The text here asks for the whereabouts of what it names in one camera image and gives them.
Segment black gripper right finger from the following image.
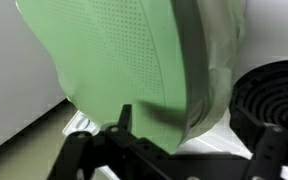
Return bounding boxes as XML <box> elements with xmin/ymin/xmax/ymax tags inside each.
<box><xmin>229</xmin><ymin>105</ymin><xmax>288</xmax><ymax>180</ymax></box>

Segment white electric stove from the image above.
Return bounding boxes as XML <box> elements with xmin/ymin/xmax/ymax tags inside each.
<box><xmin>62</xmin><ymin>0</ymin><xmax>288</xmax><ymax>180</ymax></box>

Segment large black coil burner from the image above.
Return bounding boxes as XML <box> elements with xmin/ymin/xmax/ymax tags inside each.
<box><xmin>228</xmin><ymin>59</ymin><xmax>288</xmax><ymax>178</ymax></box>

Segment green waste bin lid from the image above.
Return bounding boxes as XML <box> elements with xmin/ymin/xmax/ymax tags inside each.
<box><xmin>15</xmin><ymin>0</ymin><xmax>212</xmax><ymax>155</ymax></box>

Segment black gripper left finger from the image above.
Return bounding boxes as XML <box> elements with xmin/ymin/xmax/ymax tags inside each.
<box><xmin>47</xmin><ymin>104</ymin><xmax>145</xmax><ymax>180</ymax></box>

